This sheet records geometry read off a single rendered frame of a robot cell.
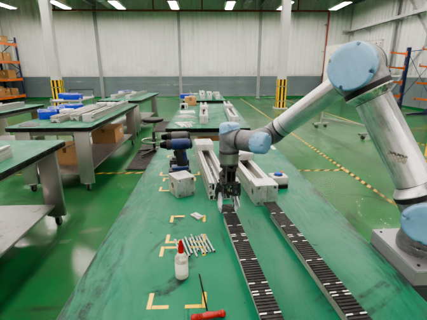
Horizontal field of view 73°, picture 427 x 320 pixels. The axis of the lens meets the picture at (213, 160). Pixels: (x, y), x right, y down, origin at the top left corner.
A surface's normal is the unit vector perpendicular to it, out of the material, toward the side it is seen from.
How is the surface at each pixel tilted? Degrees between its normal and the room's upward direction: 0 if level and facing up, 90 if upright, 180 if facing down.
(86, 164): 90
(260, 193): 90
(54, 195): 90
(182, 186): 90
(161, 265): 0
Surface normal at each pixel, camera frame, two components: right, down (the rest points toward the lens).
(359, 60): -0.67, 0.13
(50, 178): 0.04, 0.29
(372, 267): 0.00, -0.96
